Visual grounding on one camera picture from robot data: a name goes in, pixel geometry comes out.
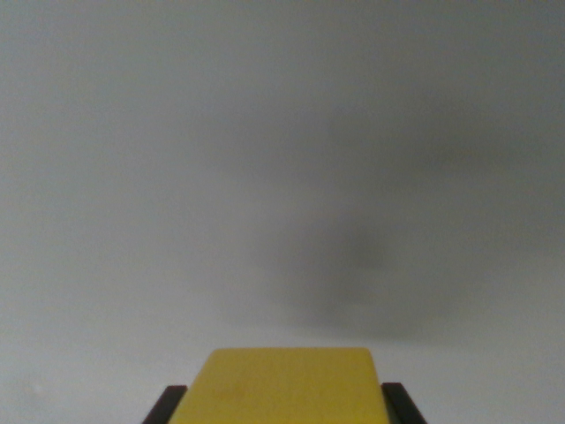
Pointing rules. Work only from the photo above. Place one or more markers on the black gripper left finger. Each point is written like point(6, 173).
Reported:
point(164, 406)

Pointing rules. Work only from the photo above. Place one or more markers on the yellow cube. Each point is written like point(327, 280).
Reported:
point(282, 388)

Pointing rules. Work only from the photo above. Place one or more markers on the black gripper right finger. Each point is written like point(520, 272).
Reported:
point(404, 404)

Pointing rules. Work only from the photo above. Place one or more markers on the grey plastic bin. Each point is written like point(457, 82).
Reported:
point(220, 176)

